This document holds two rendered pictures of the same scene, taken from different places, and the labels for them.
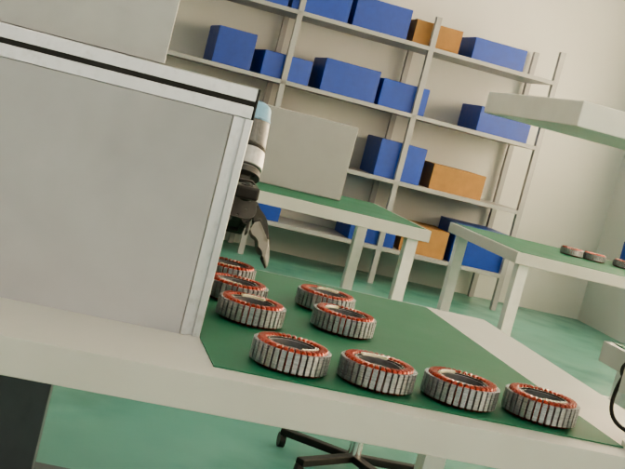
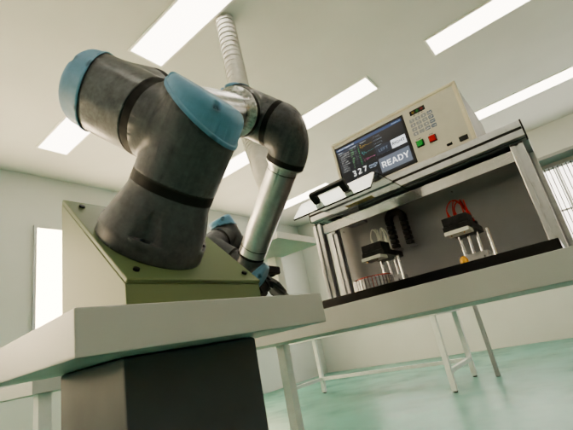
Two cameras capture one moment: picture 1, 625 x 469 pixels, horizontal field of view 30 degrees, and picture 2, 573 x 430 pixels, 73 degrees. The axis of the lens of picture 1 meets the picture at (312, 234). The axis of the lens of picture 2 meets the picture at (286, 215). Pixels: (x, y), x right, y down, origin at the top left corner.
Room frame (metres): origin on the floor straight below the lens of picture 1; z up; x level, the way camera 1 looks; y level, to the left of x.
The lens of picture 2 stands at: (2.99, 1.14, 0.69)
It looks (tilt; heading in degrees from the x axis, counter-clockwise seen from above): 18 degrees up; 229
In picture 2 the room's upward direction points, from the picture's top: 11 degrees counter-clockwise
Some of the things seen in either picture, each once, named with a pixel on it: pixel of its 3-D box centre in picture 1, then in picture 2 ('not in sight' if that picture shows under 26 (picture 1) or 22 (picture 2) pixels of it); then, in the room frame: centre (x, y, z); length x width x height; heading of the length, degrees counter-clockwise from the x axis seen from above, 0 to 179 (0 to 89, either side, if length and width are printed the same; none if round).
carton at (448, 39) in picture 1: (430, 37); not in sight; (8.82, -0.48, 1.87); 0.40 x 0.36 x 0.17; 13
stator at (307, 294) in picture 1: (325, 300); not in sight; (2.16, -0.05, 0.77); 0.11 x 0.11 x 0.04
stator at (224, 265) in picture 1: (226, 271); not in sight; (2.22, 0.14, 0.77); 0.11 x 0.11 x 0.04
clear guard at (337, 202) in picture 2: not in sight; (356, 205); (2.12, 0.47, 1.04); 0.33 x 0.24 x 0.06; 14
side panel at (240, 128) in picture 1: (204, 214); not in sight; (1.79, 0.17, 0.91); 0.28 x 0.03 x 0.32; 14
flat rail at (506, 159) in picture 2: not in sight; (405, 198); (2.00, 0.56, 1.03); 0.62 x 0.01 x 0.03; 104
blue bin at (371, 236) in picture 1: (366, 224); not in sight; (8.79, -0.38, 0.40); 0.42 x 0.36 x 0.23; 14
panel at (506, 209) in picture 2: not in sight; (432, 238); (1.85, 0.52, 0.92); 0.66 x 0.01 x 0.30; 104
